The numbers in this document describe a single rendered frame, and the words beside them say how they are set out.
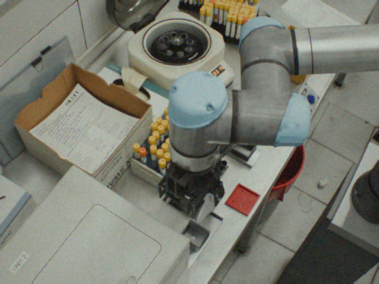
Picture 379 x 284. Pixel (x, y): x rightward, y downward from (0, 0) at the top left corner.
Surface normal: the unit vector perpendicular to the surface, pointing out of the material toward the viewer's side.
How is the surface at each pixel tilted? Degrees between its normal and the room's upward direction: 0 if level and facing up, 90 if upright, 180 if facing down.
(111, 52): 0
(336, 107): 0
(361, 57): 66
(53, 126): 1
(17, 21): 90
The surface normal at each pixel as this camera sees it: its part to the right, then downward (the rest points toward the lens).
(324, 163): 0.03, -0.55
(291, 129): 0.02, 0.38
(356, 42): -0.20, -0.14
